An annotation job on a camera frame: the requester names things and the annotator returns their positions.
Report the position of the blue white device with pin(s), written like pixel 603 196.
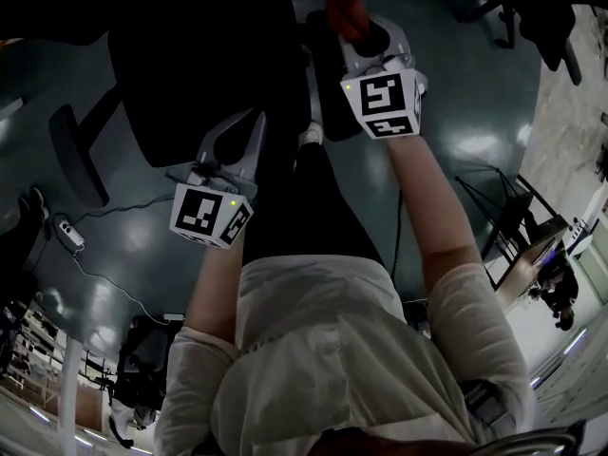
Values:
pixel 580 235

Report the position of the person's left forearm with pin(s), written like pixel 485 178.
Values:
pixel 214 292

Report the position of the person's right shoe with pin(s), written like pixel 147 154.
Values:
pixel 311 133

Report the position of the storage shelf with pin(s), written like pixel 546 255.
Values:
pixel 38 340

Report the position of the wooden desk black frame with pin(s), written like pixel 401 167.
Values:
pixel 532 259

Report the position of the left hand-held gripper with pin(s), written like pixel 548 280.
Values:
pixel 197 209

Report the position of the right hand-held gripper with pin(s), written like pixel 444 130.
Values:
pixel 380 98

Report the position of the white post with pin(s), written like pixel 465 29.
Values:
pixel 69 397

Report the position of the person's face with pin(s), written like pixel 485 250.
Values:
pixel 380 444

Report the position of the black office chair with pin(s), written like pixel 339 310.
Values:
pixel 546 31
pixel 190 88

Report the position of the red cloth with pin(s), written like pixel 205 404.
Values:
pixel 347 12

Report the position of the white power strip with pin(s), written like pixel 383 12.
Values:
pixel 71 233

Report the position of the person's right forearm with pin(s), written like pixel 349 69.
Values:
pixel 427 207

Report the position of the black bag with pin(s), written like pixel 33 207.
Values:
pixel 152 345

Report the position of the white power adapter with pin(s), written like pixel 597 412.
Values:
pixel 173 317

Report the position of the black head camera rig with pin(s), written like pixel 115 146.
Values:
pixel 546 437

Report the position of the person's black trousers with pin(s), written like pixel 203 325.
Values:
pixel 304 207

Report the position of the person's white shirt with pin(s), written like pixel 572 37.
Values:
pixel 332 349

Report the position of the black chair armrest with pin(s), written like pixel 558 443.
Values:
pixel 332 112
pixel 78 159

